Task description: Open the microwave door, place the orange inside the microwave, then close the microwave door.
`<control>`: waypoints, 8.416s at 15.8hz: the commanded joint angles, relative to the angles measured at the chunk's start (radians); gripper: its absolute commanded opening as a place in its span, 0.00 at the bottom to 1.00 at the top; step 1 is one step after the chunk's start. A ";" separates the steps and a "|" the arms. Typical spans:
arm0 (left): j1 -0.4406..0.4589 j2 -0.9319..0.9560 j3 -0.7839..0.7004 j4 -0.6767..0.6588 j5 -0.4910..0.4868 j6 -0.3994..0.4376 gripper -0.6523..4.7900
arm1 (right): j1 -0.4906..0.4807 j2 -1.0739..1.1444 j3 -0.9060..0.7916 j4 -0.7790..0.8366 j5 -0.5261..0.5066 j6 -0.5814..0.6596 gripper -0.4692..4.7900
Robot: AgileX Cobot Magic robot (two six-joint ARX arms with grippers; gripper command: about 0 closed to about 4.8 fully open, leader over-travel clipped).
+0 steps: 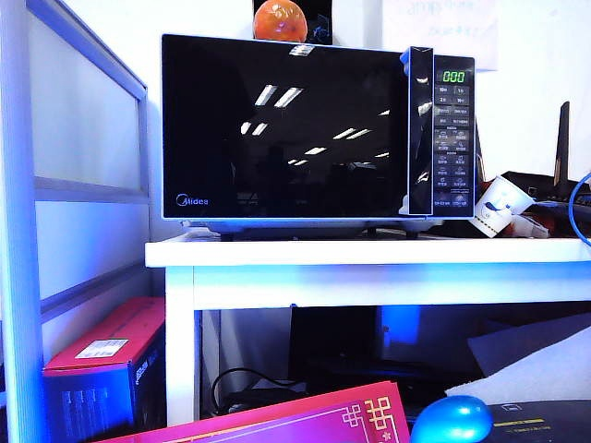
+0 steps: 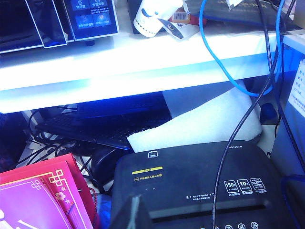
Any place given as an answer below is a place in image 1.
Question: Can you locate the orange fruit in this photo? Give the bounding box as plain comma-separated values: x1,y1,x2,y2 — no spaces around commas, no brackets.
253,0,307,43

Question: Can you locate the grey Midea microwave body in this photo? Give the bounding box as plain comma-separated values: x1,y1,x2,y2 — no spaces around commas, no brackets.
178,54,476,242

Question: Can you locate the white table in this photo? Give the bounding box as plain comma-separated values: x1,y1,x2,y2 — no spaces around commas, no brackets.
144,230,591,428

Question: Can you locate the black power adapter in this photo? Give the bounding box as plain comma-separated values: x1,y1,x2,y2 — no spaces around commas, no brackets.
221,386,310,416

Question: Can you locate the pink box with gold pattern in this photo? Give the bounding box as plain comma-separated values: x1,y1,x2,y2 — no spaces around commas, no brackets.
90,380,412,443

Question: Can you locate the white paper cup whale print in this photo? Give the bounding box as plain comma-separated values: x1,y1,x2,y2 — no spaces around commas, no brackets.
468,174,535,239

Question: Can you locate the red and blue cardboard box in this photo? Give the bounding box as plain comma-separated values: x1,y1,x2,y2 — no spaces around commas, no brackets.
43,296,167,435

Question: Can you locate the small red white carton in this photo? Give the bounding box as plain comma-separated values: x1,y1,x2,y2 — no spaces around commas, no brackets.
507,212,558,239

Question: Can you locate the shiny blue oval ball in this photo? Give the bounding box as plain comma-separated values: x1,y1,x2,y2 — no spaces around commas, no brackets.
409,395,495,443

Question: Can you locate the black router with antennas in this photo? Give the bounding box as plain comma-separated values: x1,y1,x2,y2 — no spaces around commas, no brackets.
474,101,591,222

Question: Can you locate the white foam sheet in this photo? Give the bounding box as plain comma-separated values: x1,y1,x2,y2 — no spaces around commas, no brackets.
445,331,591,407

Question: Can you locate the black paper shredder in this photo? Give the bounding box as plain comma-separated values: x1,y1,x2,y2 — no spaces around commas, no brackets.
488,397,591,443

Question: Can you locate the black power cable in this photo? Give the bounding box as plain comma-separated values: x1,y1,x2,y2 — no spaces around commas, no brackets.
211,366,310,419

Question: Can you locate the blue ethernet cable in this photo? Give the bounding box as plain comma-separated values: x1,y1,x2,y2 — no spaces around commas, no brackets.
568,169,591,245

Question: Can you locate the grey frame frosted partition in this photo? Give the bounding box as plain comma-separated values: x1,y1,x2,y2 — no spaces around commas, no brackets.
0,0,151,443

